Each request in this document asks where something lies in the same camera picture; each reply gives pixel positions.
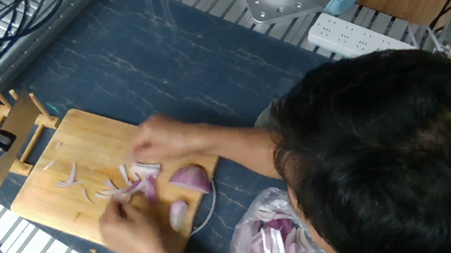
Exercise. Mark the pale red onion quarter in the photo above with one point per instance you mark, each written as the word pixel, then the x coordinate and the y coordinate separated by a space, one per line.
pixel 141 174

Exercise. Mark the person's left hand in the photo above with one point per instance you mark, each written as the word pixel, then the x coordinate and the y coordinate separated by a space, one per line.
pixel 130 231

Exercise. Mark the person's bare hand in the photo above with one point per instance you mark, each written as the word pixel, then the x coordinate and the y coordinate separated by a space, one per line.
pixel 162 137

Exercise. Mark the thin white onion sliver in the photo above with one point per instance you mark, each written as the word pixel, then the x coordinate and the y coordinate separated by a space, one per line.
pixel 50 164

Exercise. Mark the wooden peg rack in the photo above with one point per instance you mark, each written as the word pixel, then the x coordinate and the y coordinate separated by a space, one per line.
pixel 48 121

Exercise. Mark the wooden cutting board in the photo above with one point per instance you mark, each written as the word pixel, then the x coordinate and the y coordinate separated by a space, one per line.
pixel 59 211

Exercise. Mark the small pale onion slice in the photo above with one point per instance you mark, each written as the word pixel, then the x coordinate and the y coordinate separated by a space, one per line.
pixel 86 195

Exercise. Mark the small pale onion wedge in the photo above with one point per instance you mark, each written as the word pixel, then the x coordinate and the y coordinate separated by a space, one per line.
pixel 177 215

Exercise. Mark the purple skinned onion piece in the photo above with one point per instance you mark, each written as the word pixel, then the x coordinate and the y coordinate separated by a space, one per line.
pixel 190 179

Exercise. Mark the grey-green cloth rag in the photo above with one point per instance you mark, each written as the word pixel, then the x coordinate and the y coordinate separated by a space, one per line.
pixel 263 117

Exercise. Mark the plastic bag of onion slices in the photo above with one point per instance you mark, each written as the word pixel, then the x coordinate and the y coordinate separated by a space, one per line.
pixel 270 249

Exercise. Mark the white power strip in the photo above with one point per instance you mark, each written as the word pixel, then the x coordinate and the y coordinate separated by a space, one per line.
pixel 340 38

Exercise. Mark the person's black-haired head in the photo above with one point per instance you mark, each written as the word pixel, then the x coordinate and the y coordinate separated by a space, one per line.
pixel 397 152

